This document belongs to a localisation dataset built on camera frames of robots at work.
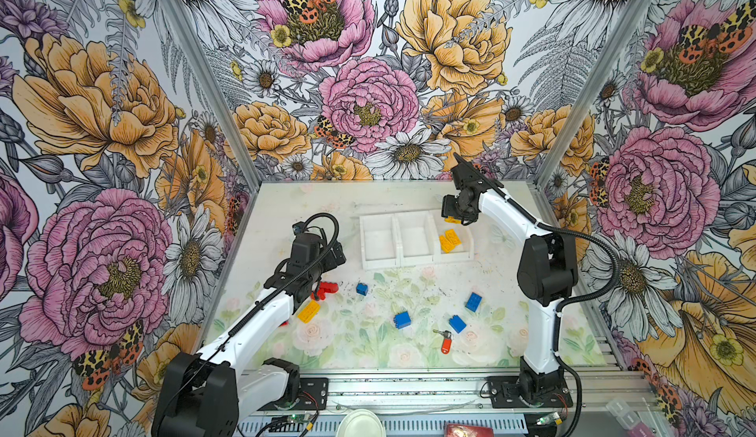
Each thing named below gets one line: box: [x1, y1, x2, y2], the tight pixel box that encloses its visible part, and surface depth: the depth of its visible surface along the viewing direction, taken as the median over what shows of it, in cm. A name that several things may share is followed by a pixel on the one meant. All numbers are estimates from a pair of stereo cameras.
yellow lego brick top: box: [439, 235, 456, 254], surface depth 103 cm
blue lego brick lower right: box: [447, 314, 468, 334], surface depth 87 cm
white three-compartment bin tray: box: [359, 209, 475, 270], surface depth 102 cm
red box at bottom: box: [444, 423, 495, 437], surface depth 67 cm
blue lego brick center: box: [392, 311, 413, 330], surface depth 87 cm
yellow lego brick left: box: [297, 299, 321, 324], surface depth 88 cm
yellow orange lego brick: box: [443, 228, 463, 247], surface depth 105 cm
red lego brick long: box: [318, 281, 340, 294], surface depth 93 cm
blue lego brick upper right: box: [464, 291, 483, 313], surface depth 91 cm
